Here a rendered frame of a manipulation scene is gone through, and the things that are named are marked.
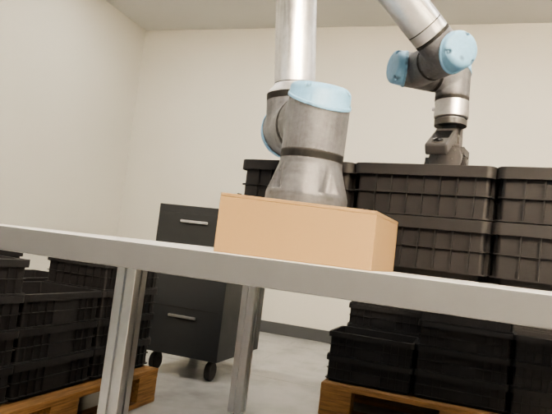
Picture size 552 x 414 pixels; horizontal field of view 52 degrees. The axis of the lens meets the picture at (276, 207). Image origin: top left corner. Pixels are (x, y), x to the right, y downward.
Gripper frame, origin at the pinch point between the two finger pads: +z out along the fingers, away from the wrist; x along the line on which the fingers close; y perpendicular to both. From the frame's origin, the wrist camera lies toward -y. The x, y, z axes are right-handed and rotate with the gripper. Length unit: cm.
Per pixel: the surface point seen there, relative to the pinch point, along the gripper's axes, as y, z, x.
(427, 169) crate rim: -8.7, -6.9, 1.5
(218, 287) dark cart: 118, 32, 139
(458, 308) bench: -51, 18, -15
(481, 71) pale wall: 341, -154, 56
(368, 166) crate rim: -8.7, -7.5, 14.5
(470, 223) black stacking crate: -8.7, 4.0, -7.6
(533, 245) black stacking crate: -7.5, 7.3, -19.1
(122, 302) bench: -10, 30, 80
